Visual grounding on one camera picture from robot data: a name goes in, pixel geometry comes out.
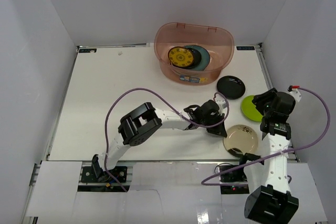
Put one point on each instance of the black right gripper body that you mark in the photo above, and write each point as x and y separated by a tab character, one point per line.
268	113

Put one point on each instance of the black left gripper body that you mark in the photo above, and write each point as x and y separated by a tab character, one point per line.
214	126

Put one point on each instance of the beige ceramic plate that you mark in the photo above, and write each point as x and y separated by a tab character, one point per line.
240	140

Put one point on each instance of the dark teal ceramic plate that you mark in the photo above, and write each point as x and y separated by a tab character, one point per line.
205	56

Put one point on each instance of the black glossy plate front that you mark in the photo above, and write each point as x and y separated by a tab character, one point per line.
197	58

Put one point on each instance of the yellow patterned black plate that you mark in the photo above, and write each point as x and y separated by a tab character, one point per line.
181	57

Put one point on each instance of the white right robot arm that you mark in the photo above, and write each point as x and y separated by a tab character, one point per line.
270	199

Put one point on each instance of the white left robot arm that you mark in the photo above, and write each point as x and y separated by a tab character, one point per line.
140	124

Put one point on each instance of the translucent pink plastic bin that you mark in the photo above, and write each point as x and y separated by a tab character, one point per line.
217	41

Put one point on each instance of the lime green plate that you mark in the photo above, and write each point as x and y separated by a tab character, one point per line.
249	110

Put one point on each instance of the black plate rear right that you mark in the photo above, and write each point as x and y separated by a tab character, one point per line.
231	87

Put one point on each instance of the right blue corner label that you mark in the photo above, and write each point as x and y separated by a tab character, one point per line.
246	48

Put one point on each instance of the blue corner label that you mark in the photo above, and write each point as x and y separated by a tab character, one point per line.
87	50
246	48

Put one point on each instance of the left blue corner label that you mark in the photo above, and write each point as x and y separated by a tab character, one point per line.
87	50

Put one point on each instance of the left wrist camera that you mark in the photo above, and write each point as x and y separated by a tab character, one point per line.
221	102

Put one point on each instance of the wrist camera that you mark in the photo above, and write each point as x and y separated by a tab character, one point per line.
221	102
295	93

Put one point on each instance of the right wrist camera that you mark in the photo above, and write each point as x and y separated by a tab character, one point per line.
295	93

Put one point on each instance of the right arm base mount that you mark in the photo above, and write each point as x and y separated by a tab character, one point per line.
236	175

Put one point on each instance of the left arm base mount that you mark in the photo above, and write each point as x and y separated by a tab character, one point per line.
95	174

